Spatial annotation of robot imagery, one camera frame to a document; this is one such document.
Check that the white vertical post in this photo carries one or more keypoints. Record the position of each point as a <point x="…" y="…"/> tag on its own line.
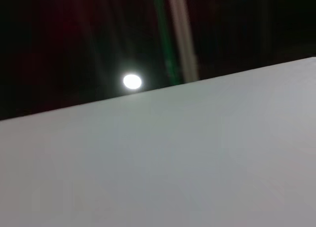
<point x="184" y="34"/>

